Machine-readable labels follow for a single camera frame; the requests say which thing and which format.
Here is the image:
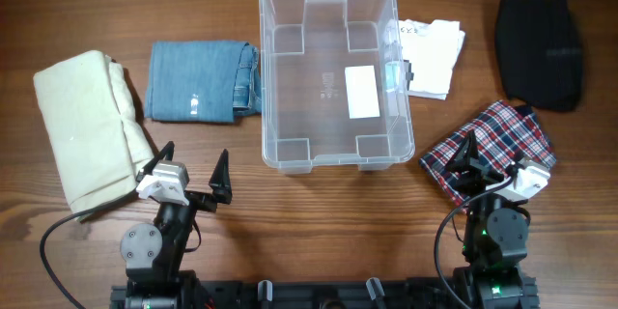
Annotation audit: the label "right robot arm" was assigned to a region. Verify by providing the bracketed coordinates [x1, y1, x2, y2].
[443, 131, 540, 309]

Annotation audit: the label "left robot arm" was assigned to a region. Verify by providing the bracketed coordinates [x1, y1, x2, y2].
[110, 142, 233, 309]

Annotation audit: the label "clear plastic storage container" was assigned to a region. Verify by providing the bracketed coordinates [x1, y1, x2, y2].
[259, 0, 415, 174]

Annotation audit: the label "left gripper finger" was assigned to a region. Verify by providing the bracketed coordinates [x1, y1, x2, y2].
[209, 149, 231, 192]
[136, 141, 175, 180]

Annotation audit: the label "white label in container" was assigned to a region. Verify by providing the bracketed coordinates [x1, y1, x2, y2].
[345, 66, 380, 119]

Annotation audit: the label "black folded garment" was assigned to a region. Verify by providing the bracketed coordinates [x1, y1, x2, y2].
[494, 0, 583, 112]

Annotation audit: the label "white folded t-shirt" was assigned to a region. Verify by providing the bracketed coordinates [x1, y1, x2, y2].
[399, 19, 465, 100]

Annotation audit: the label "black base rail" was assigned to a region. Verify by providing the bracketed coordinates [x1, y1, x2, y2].
[109, 277, 541, 309]

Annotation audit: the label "blue denim jeans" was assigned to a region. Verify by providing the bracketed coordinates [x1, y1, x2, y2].
[145, 41, 262, 123]

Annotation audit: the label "cream cloth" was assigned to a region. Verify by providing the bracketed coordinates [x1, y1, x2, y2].
[33, 50, 154, 213]

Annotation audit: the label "plaid folded shirt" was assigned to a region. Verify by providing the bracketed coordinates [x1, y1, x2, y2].
[419, 100, 557, 205]

